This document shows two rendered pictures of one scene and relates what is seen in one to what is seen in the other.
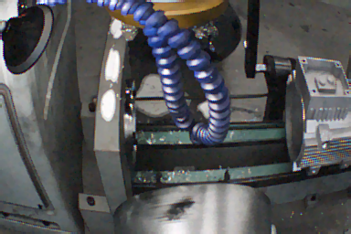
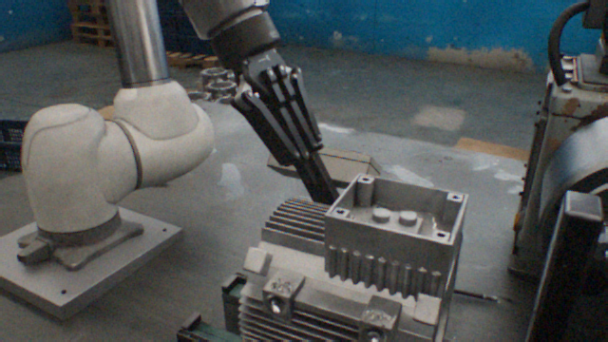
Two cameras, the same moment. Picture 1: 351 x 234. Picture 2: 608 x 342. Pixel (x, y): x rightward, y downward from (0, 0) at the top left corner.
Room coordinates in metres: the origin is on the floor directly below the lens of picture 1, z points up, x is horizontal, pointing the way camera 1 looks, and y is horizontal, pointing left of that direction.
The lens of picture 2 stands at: (0.97, -0.16, 1.38)
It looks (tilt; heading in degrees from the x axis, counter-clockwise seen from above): 27 degrees down; 209
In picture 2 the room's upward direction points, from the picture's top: straight up
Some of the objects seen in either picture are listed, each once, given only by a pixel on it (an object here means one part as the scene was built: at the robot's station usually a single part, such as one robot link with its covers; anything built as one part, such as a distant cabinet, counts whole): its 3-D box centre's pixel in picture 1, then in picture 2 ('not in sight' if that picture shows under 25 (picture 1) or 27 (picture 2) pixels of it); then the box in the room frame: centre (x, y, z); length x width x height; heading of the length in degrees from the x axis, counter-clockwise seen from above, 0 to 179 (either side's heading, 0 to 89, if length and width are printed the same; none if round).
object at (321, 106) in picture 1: (324, 89); (396, 235); (0.57, -0.29, 1.11); 0.12 x 0.11 x 0.07; 94
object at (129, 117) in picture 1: (131, 123); not in sight; (0.55, 0.07, 1.02); 0.15 x 0.02 x 0.15; 3
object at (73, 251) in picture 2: not in sight; (72, 230); (0.49, -0.97, 0.86); 0.22 x 0.18 x 0.06; 179
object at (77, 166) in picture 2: not in sight; (73, 162); (0.46, -0.97, 0.99); 0.18 x 0.16 x 0.22; 165
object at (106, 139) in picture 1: (99, 138); not in sight; (0.55, 0.13, 0.97); 0.30 x 0.11 x 0.34; 3
